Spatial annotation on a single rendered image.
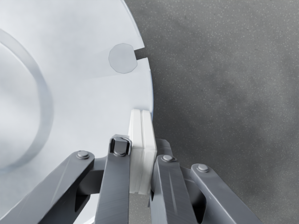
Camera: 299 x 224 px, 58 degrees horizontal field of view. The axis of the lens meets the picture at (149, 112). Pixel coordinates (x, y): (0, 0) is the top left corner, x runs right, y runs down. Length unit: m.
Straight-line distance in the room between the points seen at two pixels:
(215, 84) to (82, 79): 0.31
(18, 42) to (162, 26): 0.28
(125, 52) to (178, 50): 0.26
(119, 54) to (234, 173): 0.41
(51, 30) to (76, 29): 0.02
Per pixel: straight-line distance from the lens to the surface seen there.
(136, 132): 0.17
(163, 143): 0.18
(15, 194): 0.27
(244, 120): 0.52
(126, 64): 0.21
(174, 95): 0.47
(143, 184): 0.16
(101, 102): 0.22
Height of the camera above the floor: 0.45
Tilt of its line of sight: 71 degrees down
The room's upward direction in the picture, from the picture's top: 172 degrees clockwise
